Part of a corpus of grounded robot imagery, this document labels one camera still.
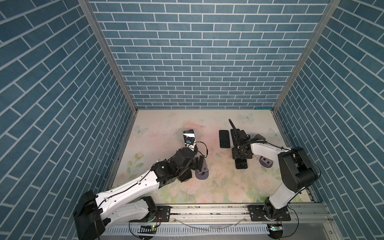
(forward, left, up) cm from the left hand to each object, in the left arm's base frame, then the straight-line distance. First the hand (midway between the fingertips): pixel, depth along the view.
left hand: (197, 155), depth 77 cm
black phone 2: (-7, +6, -10) cm, 13 cm away
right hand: (+9, -26, -16) cm, 32 cm away
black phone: (+21, -20, -17) cm, 33 cm away
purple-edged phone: (+4, -28, -20) cm, 35 cm away
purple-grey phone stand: (-5, -3, -14) cm, 15 cm away
